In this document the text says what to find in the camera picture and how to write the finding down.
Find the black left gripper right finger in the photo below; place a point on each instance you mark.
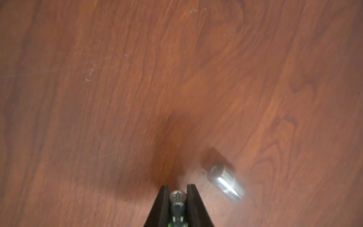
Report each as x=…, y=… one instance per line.
x=196, y=211

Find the small silver socket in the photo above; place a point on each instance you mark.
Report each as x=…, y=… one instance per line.
x=178, y=203
x=222, y=175

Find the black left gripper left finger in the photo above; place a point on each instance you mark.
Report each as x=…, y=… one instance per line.
x=159, y=214

